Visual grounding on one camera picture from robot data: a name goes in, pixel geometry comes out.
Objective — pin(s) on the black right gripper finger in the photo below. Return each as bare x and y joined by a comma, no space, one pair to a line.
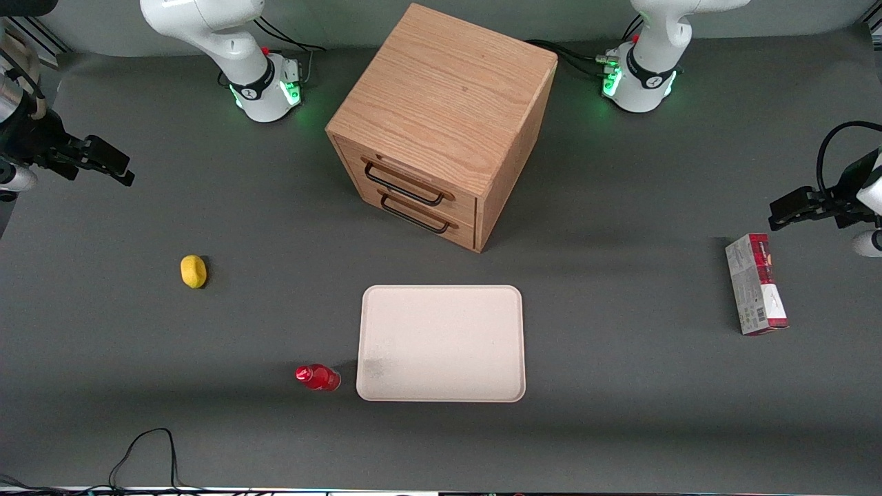
124,177
107,155

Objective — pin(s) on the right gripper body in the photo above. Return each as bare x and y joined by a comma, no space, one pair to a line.
36,142

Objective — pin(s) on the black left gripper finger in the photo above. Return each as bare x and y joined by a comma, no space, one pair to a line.
803,196
789,215

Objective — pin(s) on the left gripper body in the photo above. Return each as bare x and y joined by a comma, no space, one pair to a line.
847,198

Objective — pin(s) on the red coke bottle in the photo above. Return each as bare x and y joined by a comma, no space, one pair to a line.
319,377

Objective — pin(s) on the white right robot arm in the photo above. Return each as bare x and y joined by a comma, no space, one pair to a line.
234,48

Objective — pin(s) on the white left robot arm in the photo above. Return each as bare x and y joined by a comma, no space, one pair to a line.
644,76

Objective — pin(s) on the beige rectangular tray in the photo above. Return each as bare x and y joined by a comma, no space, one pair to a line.
441,343

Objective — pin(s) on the grey and red carton box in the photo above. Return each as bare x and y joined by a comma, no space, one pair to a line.
756,286

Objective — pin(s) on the white rounded fixture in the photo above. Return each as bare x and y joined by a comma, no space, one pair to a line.
26,52

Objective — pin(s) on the yellow lemon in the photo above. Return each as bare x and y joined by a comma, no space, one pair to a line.
193,271

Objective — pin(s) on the wooden drawer front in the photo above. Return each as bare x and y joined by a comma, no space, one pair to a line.
413,172
455,231

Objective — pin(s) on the wooden drawer cabinet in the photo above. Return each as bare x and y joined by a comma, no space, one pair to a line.
441,89

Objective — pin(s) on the aluminium frame rail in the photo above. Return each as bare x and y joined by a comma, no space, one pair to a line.
38,36

